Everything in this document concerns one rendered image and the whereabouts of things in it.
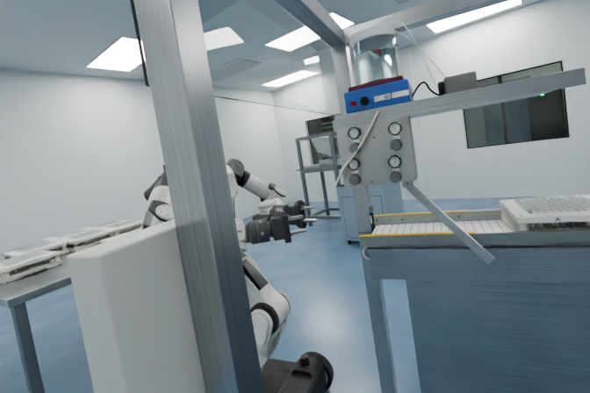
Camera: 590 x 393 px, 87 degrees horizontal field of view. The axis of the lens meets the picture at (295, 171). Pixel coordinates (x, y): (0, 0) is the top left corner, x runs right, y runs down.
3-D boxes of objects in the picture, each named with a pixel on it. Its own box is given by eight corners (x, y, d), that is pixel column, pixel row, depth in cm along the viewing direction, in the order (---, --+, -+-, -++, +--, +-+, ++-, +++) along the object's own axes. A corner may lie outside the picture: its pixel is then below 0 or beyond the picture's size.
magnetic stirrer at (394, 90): (345, 115, 100) (341, 87, 100) (359, 117, 120) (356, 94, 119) (410, 102, 92) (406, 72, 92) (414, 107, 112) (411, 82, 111)
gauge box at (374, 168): (343, 187, 100) (334, 125, 99) (351, 182, 110) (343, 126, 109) (416, 180, 91) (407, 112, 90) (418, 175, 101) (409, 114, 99)
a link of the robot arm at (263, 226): (284, 207, 122) (255, 212, 121) (287, 211, 113) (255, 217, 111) (290, 239, 123) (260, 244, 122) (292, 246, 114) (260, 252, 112)
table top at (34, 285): (-83, 280, 199) (-83, 275, 199) (97, 230, 294) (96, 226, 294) (8, 309, 123) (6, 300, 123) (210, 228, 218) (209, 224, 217)
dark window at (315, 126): (312, 166, 758) (305, 120, 751) (313, 166, 759) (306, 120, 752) (362, 160, 675) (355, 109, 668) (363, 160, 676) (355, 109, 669)
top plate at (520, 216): (590, 200, 99) (589, 193, 99) (636, 220, 77) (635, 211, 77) (500, 205, 109) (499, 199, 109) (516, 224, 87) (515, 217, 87)
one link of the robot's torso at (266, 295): (263, 345, 133) (192, 267, 144) (282, 322, 149) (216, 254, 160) (283, 324, 128) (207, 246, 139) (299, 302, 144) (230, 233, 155)
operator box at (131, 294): (106, 463, 38) (63, 255, 36) (201, 367, 53) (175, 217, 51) (141, 478, 35) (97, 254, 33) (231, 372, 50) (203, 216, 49)
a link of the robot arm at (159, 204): (140, 210, 95) (155, 178, 115) (131, 244, 99) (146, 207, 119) (179, 220, 99) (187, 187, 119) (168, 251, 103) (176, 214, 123)
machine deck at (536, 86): (335, 129, 99) (334, 117, 99) (360, 129, 133) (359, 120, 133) (586, 83, 73) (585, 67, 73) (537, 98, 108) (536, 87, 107)
